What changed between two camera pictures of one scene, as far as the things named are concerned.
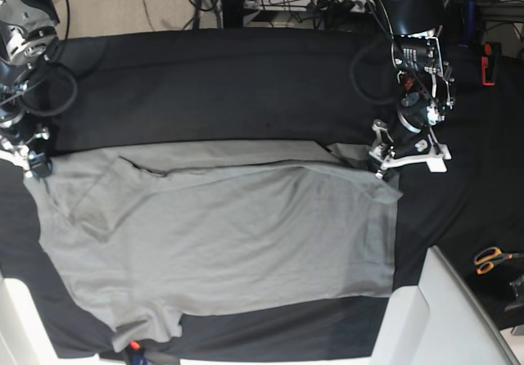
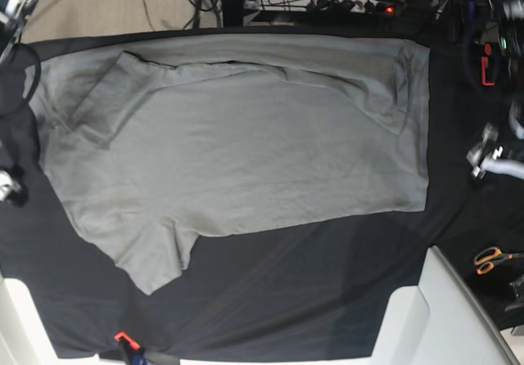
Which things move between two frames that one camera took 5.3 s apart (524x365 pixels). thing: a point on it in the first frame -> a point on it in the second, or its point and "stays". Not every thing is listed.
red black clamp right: (491, 64) stays
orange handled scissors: (486, 259) stays
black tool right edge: (518, 286) stays
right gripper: (406, 143) -> (486, 156)
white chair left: (24, 339) stays
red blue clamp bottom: (137, 353) stays
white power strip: (314, 2) stays
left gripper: (15, 133) -> (12, 187)
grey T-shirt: (143, 235) -> (157, 141)
